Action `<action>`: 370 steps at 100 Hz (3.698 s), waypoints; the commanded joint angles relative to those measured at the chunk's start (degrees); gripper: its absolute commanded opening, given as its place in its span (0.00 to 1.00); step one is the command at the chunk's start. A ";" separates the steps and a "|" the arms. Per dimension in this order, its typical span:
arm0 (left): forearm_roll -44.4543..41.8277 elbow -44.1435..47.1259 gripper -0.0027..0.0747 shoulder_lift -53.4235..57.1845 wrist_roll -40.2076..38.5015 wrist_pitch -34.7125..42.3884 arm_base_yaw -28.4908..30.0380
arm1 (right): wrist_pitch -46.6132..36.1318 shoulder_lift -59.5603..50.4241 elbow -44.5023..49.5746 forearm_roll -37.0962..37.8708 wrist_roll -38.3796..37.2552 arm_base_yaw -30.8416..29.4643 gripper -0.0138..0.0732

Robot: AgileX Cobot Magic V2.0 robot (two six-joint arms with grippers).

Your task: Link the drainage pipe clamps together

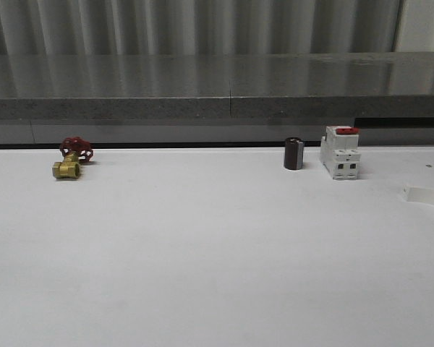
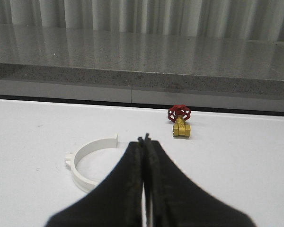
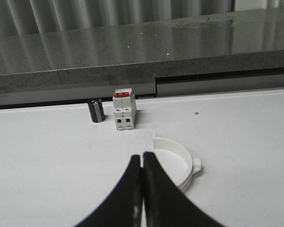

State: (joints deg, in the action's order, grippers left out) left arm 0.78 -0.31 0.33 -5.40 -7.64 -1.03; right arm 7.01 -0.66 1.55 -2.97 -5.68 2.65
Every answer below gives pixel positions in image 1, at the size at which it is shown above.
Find white half-ring pipe clamp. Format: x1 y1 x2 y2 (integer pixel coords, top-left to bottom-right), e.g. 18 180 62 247
401 186 434 206

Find dark brown cylindrical capacitor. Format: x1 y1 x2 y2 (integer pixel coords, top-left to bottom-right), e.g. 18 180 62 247
284 137 305 171

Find brass valve red handwheel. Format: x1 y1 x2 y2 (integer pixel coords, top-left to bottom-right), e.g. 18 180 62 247
52 137 94 179

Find grey stone counter ledge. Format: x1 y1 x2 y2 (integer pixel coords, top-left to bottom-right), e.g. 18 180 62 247
0 53 434 124

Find white circuit breaker red switch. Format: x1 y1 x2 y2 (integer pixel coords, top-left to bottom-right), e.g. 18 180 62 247
320 126 361 180

